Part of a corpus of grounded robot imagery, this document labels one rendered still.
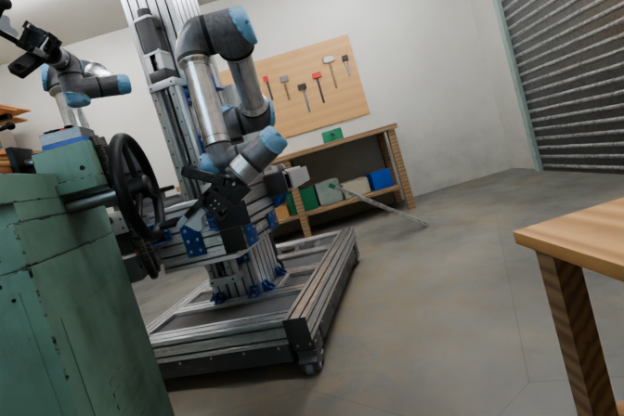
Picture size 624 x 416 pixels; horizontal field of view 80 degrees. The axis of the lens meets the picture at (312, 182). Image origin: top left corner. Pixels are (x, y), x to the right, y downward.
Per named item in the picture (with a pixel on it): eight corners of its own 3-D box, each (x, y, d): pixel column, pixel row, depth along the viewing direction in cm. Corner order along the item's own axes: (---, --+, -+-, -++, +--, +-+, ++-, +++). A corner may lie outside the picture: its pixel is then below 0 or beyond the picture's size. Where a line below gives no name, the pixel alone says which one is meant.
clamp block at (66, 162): (97, 174, 92) (85, 138, 91) (40, 189, 90) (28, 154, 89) (119, 174, 107) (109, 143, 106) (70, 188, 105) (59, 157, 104)
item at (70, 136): (84, 140, 93) (77, 119, 92) (38, 152, 91) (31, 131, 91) (105, 144, 105) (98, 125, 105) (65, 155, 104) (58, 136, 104)
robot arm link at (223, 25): (239, 119, 158) (196, 6, 110) (273, 110, 159) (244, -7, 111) (245, 141, 152) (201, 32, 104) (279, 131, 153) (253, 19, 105)
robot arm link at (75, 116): (116, 171, 153) (74, 53, 158) (75, 180, 145) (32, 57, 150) (115, 179, 163) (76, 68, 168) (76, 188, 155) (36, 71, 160)
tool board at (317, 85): (370, 112, 411) (347, 32, 406) (198, 163, 413) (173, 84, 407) (369, 112, 416) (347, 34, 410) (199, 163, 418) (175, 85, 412)
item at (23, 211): (19, 222, 73) (13, 202, 73) (-98, 255, 70) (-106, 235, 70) (102, 204, 112) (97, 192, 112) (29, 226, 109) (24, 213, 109)
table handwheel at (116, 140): (110, 136, 78) (142, 125, 105) (8, 162, 75) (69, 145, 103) (159, 257, 85) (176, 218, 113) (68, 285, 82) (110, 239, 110)
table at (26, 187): (51, 188, 69) (41, 158, 69) (-130, 240, 65) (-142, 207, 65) (145, 182, 129) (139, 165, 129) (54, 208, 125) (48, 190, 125)
